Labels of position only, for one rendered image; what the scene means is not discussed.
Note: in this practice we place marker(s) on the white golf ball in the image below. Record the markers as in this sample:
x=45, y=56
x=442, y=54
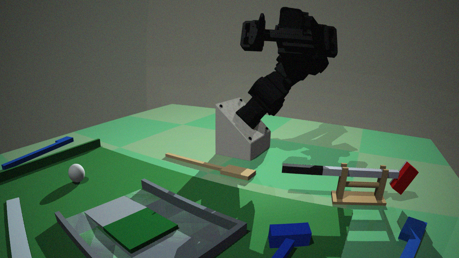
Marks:
x=76, y=173

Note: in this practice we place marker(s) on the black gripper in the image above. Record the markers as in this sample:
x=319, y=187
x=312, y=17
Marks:
x=290, y=42

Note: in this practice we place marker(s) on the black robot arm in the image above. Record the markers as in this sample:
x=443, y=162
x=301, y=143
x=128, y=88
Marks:
x=268, y=92

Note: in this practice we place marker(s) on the light grey flat bar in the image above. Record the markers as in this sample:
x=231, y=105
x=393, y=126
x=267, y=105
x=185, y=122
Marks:
x=17, y=234

